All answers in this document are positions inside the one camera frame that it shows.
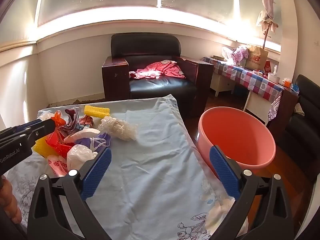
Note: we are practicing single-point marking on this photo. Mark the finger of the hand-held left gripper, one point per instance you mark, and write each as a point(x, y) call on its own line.
point(42, 128)
point(22, 128)

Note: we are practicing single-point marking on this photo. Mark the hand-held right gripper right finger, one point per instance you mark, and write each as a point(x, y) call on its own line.
point(223, 172)

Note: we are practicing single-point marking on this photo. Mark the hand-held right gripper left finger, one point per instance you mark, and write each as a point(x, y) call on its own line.
point(97, 172)

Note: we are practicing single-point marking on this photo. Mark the orange plastic bag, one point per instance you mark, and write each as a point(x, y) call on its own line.
point(59, 118)

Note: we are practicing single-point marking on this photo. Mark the yellow foam net sleeve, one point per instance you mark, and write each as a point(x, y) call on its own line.
point(41, 148)
point(96, 111)

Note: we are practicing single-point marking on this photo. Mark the red printed plastic bag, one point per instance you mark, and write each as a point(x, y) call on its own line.
point(58, 142)

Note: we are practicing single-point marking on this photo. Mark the patterned fabric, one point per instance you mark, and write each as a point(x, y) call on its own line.
point(71, 120)

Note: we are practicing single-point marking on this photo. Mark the purple face mask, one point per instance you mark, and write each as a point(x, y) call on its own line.
point(100, 140)

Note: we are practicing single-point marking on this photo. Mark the pink plastic basin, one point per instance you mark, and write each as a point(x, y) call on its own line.
point(237, 135)

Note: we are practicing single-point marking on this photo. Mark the white pink foam piece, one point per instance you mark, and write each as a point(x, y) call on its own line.
point(82, 133)

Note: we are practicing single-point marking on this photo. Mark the pink floral packet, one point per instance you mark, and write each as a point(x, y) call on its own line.
point(57, 166)

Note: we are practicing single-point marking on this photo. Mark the pink blue wrapper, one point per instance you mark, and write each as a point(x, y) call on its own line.
point(86, 121)

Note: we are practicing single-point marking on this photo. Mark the white foam net wrap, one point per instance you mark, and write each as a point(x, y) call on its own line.
point(120, 128)

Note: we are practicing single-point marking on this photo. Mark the person's left hand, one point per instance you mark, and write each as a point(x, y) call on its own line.
point(11, 200)

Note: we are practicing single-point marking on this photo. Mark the light blue floral sheet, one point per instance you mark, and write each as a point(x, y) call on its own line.
point(155, 155)

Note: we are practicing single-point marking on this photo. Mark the white table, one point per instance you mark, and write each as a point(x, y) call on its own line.
point(257, 107)

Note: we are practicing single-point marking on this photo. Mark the black leather sofa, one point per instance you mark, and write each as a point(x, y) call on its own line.
point(302, 130)

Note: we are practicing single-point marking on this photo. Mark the white drawer cabinet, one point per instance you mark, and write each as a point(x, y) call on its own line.
point(221, 82)

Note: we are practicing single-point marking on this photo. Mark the beige cloth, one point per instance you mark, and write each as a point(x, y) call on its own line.
point(299, 110)

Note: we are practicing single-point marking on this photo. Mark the checked tablecloth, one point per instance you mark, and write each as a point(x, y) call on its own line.
point(250, 77)

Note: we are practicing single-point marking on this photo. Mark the black leather armchair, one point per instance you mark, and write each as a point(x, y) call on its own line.
point(155, 87)

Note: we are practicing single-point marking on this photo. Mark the white tissue tub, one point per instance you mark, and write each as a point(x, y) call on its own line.
point(273, 77)

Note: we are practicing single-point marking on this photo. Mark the orange tissue pack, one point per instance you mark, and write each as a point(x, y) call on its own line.
point(286, 82)

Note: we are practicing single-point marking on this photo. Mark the blue packet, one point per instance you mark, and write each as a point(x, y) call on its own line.
point(295, 88)

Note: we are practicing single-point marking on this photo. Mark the red box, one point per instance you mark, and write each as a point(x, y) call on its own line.
point(267, 67)

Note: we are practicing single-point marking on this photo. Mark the brown paper bag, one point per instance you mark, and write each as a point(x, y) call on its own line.
point(256, 60)

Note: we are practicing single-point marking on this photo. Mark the purple checked cloth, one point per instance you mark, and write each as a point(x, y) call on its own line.
point(238, 55)

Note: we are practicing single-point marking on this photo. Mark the translucent white plastic bag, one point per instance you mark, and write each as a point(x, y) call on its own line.
point(227, 53)

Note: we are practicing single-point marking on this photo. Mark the pink spotted garment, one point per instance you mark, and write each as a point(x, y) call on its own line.
point(162, 70)

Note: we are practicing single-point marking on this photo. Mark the wide window blind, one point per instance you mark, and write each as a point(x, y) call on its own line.
point(100, 0)

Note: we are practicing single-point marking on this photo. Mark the coat rack with clothes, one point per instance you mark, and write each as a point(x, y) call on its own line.
point(267, 17)

